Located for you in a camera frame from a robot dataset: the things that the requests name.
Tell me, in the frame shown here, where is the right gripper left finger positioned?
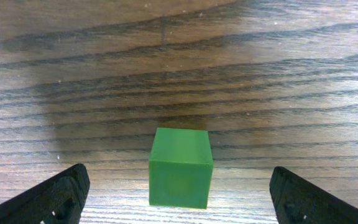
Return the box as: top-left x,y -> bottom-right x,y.
0,163 -> 91,224

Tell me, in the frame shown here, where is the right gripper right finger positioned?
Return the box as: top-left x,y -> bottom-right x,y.
269,166 -> 358,224

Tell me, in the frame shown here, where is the green cube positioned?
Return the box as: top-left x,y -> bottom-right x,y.
149,127 -> 214,210

